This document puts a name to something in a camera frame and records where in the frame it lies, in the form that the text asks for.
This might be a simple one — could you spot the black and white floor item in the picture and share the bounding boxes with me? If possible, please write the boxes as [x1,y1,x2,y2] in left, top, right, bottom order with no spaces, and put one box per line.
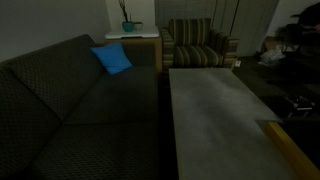
[283,94,316,118]

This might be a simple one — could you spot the window blinds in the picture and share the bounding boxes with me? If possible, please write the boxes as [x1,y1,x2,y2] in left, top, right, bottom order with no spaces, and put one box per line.
[154,0,218,29]

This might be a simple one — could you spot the grey coffee table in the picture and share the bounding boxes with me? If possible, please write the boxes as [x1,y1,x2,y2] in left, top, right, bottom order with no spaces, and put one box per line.
[168,67,301,180]

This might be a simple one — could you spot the white closet doors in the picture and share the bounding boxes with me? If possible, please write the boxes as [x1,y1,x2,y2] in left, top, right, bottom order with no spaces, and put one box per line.
[213,0,280,58]

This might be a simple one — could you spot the yellow wooden block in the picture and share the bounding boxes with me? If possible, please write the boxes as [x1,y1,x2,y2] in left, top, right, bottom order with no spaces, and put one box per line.
[265,121,320,180]

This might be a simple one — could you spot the striped armchair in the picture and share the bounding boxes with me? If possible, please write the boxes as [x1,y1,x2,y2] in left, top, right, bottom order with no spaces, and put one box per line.
[160,17,240,70]

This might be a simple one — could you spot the wooden side table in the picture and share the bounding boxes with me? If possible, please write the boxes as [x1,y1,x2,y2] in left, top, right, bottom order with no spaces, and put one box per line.
[104,35,163,73]

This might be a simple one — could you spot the bright blue throw pillow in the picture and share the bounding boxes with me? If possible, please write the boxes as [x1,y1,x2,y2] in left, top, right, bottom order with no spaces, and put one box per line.
[90,41,133,76]

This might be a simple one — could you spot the white plastic bag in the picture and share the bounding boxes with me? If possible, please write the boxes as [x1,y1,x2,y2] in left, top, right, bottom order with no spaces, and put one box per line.
[258,44,287,68]

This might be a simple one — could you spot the dark bulky clutter pile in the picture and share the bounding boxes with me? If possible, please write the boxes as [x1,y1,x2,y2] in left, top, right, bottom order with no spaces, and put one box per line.
[276,2,320,49]

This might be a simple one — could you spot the cardboard box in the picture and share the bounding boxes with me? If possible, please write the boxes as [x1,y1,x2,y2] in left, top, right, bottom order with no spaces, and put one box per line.
[263,35,284,53]

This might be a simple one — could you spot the teal pot with plant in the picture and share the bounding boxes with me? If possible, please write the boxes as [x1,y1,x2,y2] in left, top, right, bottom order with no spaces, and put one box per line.
[117,0,136,33]

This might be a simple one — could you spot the dark grey fabric sofa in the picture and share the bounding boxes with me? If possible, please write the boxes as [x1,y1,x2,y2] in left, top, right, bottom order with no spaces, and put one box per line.
[0,33,164,180]

